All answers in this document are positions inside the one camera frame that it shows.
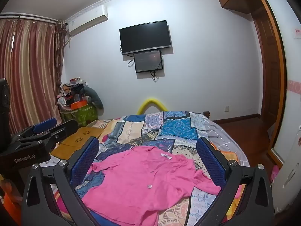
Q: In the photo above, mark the white air conditioner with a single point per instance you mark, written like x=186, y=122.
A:
x=87, y=20

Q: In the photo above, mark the white curtain rail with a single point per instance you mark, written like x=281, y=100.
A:
x=28, y=17

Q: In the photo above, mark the pink plastic item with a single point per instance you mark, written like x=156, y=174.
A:
x=274, y=173

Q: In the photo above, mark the white wall socket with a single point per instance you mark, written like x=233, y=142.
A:
x=227, y=109

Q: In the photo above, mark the patchwork print bed sheet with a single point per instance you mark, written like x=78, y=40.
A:
x=178, y=127

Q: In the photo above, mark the pink patterned blanket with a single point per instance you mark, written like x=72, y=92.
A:
x=63, y=204

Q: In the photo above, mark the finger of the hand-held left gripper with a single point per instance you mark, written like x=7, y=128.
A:
x=44, y=124
x=63, y=128

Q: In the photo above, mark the yellow foam tube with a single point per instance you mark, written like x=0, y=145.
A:
x=151, y=99

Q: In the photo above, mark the pile of mixed clutter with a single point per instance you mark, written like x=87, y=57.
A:
x=70, y=90

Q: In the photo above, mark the small black wall monitor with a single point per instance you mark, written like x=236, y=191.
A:
x=148, y=61

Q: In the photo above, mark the grey checked bed sheet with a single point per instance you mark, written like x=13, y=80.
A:
x=221, y=134

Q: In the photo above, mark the wooden door frame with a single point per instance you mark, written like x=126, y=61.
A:
x=270, y=75

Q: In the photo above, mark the red striped curtain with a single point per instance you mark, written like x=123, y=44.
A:
x=28, y=70

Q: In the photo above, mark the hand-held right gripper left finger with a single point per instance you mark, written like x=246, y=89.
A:
x=85, y=160

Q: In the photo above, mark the orange yellow fleece blanket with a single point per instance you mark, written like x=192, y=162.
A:
x=229, y=154

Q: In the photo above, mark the orange box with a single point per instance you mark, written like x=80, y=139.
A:
x=78, y=104

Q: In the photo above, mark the person's left forearm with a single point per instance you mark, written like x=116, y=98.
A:
x=9, y=207

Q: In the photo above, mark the large black wall television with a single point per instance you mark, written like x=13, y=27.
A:
x=144, y=36

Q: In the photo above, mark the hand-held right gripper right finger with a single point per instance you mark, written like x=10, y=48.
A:
x=209, y=160

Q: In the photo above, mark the pink knit cardigan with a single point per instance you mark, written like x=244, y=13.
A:
x=145, y=179

